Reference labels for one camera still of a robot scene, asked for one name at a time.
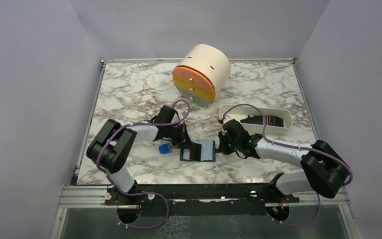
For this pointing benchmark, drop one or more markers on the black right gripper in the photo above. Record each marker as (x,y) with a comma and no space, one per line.
(222,136)

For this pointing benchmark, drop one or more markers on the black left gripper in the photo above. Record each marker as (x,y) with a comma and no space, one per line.
(183,137)

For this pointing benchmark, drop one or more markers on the blue card holder wallet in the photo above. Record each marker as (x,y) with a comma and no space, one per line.
(208,151)

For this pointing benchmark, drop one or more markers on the white rectangular plastic tray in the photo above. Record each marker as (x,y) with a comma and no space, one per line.
(242,112)

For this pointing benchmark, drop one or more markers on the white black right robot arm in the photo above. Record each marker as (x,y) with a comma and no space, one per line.
(323,170)

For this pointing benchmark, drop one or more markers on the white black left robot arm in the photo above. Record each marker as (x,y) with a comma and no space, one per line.
(110,148)

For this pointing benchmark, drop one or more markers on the small blue plastic box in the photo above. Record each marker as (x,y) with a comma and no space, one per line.
(164,148)

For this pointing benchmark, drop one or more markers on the round beige drawer cabinet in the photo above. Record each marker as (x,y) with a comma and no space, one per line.
(201,74)

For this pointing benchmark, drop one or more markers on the black metal base rail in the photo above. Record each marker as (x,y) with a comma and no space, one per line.
(197,199)

